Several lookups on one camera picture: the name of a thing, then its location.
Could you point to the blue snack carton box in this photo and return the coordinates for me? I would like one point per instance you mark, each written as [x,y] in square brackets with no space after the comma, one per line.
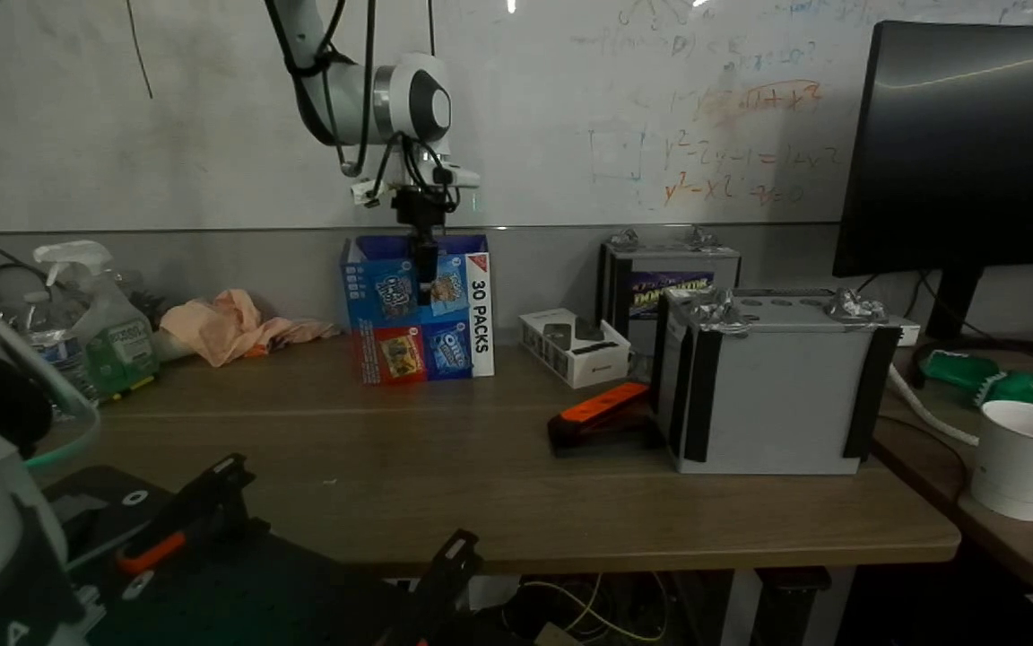
[412,323]

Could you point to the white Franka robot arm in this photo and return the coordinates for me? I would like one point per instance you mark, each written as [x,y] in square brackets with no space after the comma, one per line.
[337,84]

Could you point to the gray box with printed label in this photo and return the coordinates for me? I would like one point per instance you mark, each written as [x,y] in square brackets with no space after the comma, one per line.
[661,269]

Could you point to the black computer monitor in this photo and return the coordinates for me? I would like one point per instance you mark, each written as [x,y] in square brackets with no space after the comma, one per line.
[968,146]

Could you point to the clear plastic bag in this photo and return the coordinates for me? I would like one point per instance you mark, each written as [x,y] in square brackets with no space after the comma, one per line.
[110,347]

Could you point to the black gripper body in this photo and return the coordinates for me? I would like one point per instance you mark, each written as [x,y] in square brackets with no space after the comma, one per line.
[420,208]

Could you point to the white desk leg frame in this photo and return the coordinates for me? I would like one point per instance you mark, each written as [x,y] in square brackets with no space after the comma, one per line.
[738,604]

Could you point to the white plastic organizer tray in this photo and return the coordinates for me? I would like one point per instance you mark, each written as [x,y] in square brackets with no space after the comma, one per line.
[594,356]

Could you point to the orange and black hand tool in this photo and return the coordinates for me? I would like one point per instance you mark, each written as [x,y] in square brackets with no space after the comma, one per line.
[600,403]

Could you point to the white paper cup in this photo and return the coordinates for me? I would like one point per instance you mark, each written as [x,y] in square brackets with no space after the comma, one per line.
[1024,462]

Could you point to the green plastic object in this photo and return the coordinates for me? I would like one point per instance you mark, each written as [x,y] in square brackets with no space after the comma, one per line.
[995,381]

